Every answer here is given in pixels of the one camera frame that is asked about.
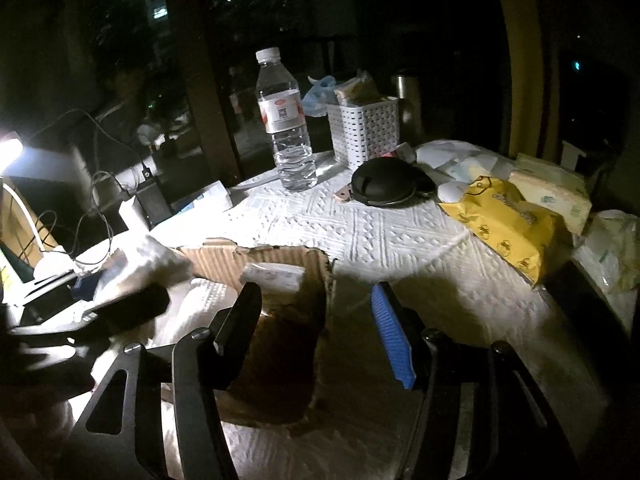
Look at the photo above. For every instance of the steel thermos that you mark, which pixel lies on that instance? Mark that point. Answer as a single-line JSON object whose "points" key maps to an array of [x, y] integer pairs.
{"points": [[409, 108]]}

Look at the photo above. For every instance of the black round case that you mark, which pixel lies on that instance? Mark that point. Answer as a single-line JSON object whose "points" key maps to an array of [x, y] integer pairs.
{"points": [[388, 181]]}

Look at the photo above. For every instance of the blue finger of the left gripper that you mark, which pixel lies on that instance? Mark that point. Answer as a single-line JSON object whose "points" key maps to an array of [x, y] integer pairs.
{"points": [[85, 286]]}

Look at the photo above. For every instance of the brown cardboard box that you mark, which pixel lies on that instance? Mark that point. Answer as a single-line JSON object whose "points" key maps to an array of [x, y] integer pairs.
{"points": [[281, 378]]}

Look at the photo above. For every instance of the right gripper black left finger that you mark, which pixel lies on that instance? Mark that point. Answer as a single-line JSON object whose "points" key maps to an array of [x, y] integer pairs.
{"points": [[232, 341]]}

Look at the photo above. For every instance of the yellow wipes pack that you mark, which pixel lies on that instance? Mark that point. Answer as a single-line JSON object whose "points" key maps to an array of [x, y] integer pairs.
{"points": [[531, 238]]}

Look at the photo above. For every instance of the small tissue pack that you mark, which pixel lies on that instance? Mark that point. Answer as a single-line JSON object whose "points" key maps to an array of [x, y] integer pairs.
{"points": [[274, 278]]}

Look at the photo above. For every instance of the white perforated basket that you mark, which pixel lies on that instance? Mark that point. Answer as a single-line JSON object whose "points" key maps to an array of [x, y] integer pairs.
{"points": [[360, 133]]}

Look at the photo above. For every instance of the white power adapter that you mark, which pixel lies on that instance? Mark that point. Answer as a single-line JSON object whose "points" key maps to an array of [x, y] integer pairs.
{"points": [[133, 215]]}

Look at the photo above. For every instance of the white blue flat box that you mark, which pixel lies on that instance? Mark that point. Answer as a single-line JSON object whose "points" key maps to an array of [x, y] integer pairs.
{"points": [[214, 197]]}

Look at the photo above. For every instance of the pale green tissue pack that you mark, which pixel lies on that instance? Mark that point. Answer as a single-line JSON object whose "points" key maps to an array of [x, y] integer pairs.
{"points": [[551, 186]]}

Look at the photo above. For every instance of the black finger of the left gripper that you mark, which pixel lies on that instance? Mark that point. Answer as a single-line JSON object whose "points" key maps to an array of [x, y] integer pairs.
{"points": [[133, 310]]}

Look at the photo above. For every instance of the clear water bottle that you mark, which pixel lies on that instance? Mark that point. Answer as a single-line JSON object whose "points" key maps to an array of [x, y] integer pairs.
{"points": [[281, 109]]}

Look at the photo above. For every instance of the white paper towel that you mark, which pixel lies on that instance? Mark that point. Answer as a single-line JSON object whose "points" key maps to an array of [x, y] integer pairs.
{"points": [[192, 304]]}

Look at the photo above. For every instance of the bubble wrap sheet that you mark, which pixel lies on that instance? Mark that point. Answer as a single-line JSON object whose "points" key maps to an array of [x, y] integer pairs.
{"points": [[137, 262]]}

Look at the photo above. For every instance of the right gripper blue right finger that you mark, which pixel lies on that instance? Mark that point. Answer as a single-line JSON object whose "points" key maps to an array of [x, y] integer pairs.
{"points": [[401, 331]]}

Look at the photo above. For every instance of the white desk lamp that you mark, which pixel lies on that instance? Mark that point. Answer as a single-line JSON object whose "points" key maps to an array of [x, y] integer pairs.
{"points": [[27, 239]]}

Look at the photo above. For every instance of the crumpled plastic bag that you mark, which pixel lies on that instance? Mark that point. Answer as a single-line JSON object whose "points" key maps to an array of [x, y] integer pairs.
{"points": [[609, 253]]}

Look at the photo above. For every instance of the white patterned tablecloth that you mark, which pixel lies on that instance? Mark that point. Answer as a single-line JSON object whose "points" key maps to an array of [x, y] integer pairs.
{"points": [[457, 284]]}

